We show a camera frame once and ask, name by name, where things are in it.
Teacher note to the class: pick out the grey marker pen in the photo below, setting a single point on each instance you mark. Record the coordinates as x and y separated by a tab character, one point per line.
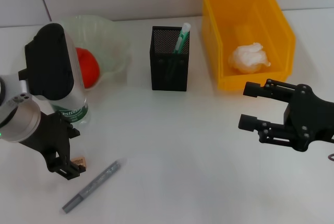
94	184

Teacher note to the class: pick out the green utility knife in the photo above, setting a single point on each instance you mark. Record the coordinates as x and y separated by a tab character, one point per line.
182	37

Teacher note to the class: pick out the small beige eraser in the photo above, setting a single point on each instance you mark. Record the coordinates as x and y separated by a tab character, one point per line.
79	161

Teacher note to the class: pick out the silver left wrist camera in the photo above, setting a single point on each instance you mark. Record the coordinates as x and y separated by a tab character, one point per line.
52	62

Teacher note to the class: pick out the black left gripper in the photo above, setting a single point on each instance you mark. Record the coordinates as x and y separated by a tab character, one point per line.
49	138

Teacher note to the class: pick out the yellow plastic bin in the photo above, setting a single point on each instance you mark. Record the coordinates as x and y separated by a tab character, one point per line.
235	12

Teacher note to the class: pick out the green glass fruit plate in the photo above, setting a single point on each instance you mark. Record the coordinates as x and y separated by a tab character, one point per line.
109	41

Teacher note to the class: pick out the clear plastic water bottle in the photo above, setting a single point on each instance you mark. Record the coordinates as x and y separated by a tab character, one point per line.
75	111

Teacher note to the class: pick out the white paper ball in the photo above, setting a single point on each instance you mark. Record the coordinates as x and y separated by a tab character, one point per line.
248	58

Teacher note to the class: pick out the black mesh pen holder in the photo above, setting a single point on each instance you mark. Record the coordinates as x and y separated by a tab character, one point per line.
169	75

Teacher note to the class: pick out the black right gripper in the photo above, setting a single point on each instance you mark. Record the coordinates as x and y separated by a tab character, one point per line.
308	119

